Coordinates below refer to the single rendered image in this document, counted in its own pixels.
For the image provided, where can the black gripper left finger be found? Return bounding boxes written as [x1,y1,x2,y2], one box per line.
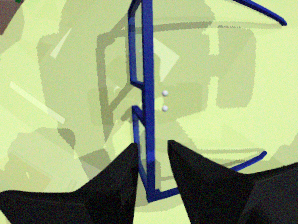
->
[0,143,138,224]

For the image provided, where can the navy blue glasses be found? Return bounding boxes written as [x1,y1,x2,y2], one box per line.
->
[128,0,287,202]

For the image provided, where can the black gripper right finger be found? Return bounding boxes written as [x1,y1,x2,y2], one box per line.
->
[168,139,298,224]

